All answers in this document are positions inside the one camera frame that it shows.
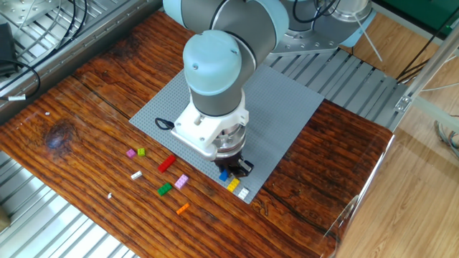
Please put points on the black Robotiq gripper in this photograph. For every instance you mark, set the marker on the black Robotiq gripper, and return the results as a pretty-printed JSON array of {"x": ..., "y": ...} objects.
[{"x": 231, "y": 161}]

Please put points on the long blue Lego brick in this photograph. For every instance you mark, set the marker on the long blue Lego brick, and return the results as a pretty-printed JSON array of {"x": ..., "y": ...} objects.
[{"x": 223, "y": 175}]

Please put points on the yellow Lego brick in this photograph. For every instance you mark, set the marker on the yellow Lego brick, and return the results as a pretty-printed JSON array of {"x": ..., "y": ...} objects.
[{"x": 233, "y": 185}]

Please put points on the wide white Lego brick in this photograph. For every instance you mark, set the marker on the wide white Lego brick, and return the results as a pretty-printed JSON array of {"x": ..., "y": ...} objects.
[{"x": 243, "y": 193}]

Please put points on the pink rectangular Lego brick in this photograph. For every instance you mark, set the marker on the pink rectangular Lego brick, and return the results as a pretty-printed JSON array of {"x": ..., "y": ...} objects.
[{"x": 181, "y": 181}]

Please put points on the thin orange Lego brick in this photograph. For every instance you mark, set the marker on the thin orange Lego brick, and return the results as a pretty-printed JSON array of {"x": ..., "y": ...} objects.
[{"x": 183, "y": 208}]

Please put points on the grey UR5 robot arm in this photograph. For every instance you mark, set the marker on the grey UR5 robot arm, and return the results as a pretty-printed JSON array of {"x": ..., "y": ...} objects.
[{"x": 215, "y": 64}]

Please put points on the long red Lego brick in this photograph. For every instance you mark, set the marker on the long red Lego brick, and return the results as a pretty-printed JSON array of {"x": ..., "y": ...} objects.
[{"x": 167, "y": 163}]

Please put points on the grey Lego baseplate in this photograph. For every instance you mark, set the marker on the grey Lego baseplate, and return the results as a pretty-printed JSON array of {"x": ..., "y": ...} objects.
[{"x": 279, "y": 107}]

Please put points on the green Lego brick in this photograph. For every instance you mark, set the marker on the green Lego brick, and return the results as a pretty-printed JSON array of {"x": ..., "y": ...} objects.
[{"x": 164, "y": 189}]

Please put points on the thin white Lego brick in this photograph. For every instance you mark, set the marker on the thin white Lego brick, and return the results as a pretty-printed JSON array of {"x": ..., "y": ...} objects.
[{"x": 136, "y": 175}]

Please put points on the small lime green brick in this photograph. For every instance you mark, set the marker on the small lime green brick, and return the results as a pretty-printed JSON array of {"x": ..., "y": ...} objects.
[{"x": 141, "y": 152}]

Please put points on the small pink square brick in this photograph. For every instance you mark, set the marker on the small pink square brick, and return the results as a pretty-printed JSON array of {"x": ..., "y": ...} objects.
[{"x": 131, "y": 153}]

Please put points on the white zip tie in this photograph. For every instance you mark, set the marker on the white zip tie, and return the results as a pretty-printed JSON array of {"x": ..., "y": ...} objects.
[{"x": 369, "y": 39}]

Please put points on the black power adapter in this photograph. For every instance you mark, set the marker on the black power adapter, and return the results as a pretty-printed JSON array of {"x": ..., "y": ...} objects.
[{"x": 6, "y": 46}]

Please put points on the silver perforated metal plate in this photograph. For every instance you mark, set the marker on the silver perforated metal plate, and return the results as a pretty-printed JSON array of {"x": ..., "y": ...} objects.
[{"x": 21, "y": 9}]

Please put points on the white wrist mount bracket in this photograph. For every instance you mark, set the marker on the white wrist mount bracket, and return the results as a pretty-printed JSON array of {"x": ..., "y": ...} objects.
[{"x": 201, "y": 129}]

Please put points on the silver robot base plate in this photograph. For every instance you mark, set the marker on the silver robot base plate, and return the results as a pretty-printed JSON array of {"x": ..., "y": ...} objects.
[{"x": 308, "y": 44}]

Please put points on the silver frame corner bracket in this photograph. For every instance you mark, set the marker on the silver frame corner bracket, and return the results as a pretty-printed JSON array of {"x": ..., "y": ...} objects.
[{"x": 403, "y": 104}]

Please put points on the aluminium frame beam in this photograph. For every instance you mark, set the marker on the aluminium frame beam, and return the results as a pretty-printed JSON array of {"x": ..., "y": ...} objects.
[
  {"x": 437, "y": 111},
  {"x": 430, "y": 68}
]

